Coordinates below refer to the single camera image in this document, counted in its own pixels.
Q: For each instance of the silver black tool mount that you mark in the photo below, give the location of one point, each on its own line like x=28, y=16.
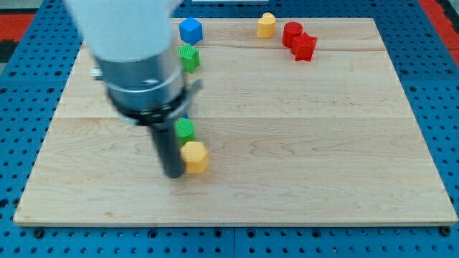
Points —
x=151, y=92

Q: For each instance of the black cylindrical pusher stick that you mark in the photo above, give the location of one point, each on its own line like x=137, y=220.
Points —
x=168, y=149

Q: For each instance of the yellow hexagon block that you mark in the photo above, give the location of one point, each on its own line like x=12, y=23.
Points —
x=196, y=156

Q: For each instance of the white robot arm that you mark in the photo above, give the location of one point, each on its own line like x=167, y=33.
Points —
x=132, y=43

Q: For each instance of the green cylinder block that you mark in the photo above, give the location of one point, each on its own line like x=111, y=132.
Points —
x=185, y=130

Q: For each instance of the green star block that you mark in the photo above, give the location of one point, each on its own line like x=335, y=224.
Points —
x=189, y=57

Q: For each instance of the blue cube block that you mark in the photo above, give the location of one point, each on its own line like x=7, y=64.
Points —
x=190, y=31

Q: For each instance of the yellow heart block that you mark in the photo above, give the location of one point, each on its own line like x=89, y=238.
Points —
x=266, y=26

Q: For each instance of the red cylinder block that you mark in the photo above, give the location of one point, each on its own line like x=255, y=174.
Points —
x=291, y=30

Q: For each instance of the red star block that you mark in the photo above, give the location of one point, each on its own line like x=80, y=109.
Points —
x=303, y=47

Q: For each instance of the wooden board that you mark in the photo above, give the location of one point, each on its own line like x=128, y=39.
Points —
x=331, y=142

